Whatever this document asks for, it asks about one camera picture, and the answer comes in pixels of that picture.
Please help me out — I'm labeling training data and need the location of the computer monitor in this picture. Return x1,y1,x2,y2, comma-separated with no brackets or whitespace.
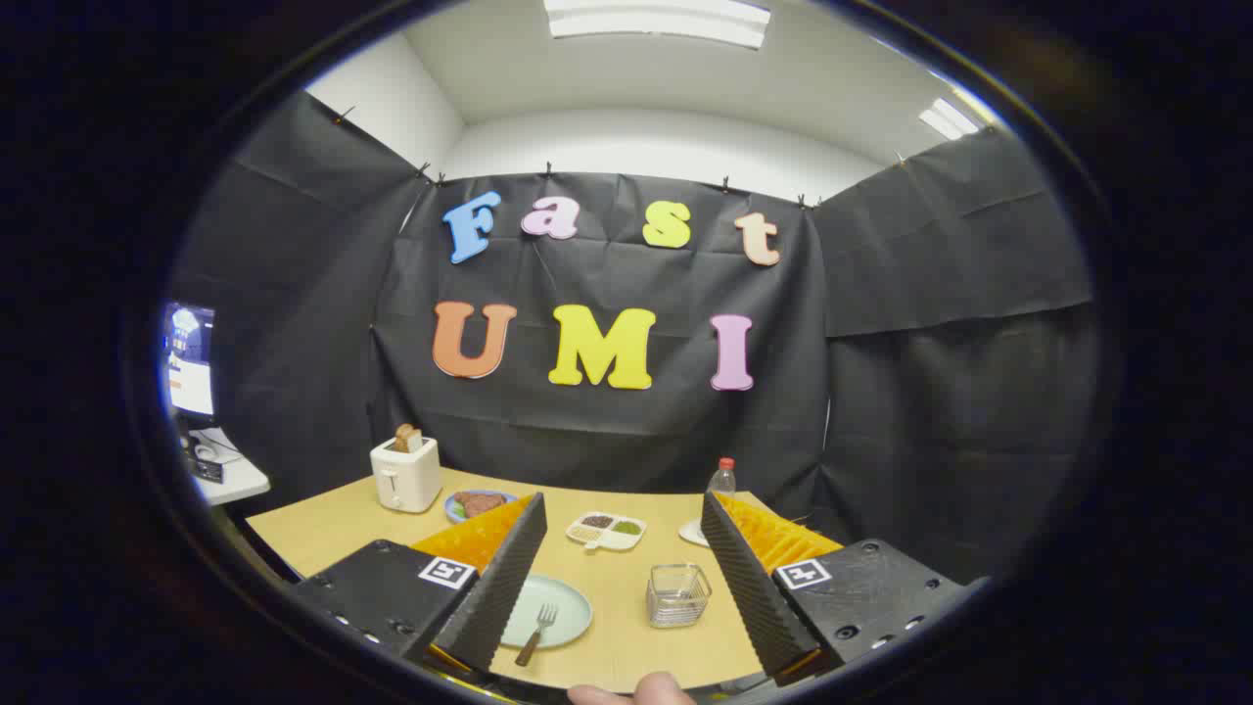
162,302,216,422

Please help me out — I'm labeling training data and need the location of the white divided bean tray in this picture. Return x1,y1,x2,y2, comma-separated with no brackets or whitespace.
566,510,648,552

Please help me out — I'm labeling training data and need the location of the wooden handle fork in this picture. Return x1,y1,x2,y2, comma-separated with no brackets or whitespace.
515,603,559,668

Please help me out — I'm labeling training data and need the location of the long ceiling light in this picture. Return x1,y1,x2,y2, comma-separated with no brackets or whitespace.
543,0,772,50

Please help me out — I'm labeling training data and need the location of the blue plate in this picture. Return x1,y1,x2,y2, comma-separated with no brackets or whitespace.
444,490,518,525

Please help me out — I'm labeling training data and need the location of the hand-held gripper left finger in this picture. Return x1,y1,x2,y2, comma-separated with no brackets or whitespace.
291,493,549,677

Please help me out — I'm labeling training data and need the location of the small ceiling light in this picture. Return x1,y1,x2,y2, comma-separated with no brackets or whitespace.
918,96,980,141

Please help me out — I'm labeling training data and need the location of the cream toaster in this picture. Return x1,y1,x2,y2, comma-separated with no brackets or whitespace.
370,436,443,514

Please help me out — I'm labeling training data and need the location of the black backdrop cloth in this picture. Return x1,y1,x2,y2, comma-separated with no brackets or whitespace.
171,90,1097,588

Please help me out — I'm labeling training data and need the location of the pale green plate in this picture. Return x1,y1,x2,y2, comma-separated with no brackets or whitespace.
499,574,594,650

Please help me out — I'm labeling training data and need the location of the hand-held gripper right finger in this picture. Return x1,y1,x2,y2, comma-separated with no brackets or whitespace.
700,490,990,686

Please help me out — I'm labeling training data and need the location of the white side table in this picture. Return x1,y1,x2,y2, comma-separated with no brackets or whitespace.
181,426,272,506

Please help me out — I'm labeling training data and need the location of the metal wire basket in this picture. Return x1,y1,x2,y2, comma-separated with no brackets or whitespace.
646,563,713,629

